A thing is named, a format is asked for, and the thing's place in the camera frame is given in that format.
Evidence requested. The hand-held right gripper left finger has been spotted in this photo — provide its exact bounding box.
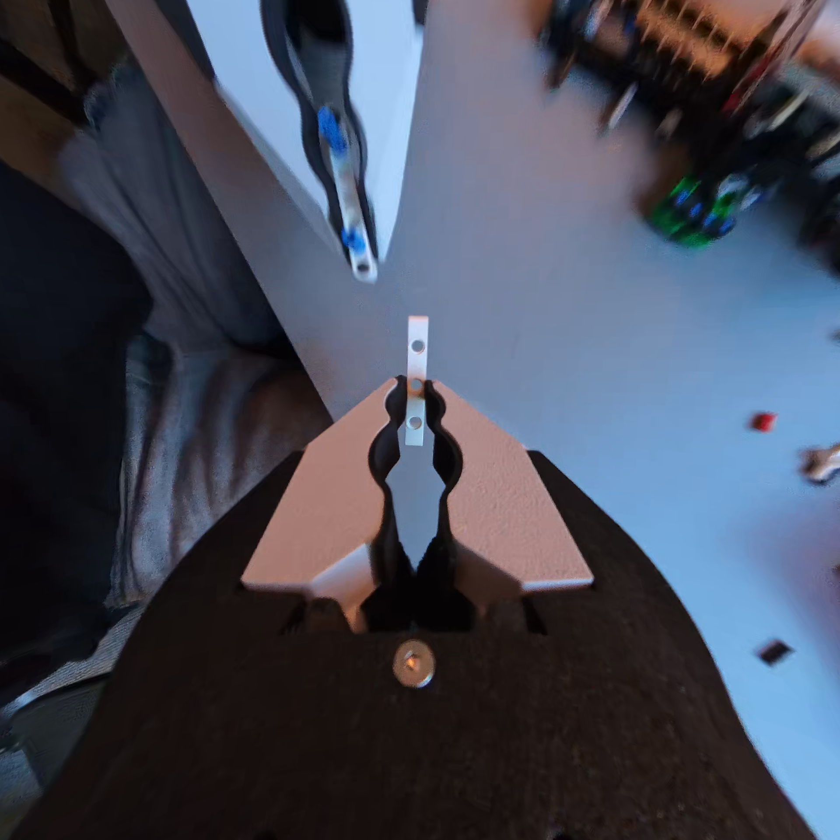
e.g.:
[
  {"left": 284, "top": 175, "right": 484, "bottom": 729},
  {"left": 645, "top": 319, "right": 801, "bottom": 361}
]
[{"left": 241, "top": 375, "right": 416, "bottom": 634}]

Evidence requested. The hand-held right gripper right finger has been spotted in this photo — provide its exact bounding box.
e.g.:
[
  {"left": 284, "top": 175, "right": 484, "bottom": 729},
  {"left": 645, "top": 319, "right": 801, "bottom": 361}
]
[{"left": 417, "top": 377, "right": 595, "bottom": 614}]

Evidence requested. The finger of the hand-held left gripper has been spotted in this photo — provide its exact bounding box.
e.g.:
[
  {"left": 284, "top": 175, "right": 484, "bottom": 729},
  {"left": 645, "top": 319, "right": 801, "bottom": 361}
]
[
  {"left": 322, "top": 0, "right": 422, "bottom": 265},
  {"left": 187, "top": 0, "right": 355, "bottom": 263}
]

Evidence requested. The white lego beam with blue pins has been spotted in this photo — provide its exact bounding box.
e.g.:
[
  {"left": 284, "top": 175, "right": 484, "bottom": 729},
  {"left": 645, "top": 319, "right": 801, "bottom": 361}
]
[{"left": 317, "top": 105, "right": 379, "bottom": 284}]

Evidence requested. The black lego chassis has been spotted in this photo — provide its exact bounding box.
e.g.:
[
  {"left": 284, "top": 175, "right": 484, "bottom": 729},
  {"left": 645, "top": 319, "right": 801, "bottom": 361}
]
[{"left": 538, "top": 0, "right": 798, "bottom": 132}]

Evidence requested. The small grey lego piece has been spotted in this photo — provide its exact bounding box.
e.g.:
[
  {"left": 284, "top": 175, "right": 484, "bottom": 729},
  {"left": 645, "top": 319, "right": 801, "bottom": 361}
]
[{"left": 799, "top": 444, "right": 840, "bottom": 487}]

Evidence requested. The dark cloth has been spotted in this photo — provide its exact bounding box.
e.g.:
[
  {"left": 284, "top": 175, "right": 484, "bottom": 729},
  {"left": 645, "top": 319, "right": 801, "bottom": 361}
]
[{"left": 0, "top": 161, "right": 155, "bottom": 664}]

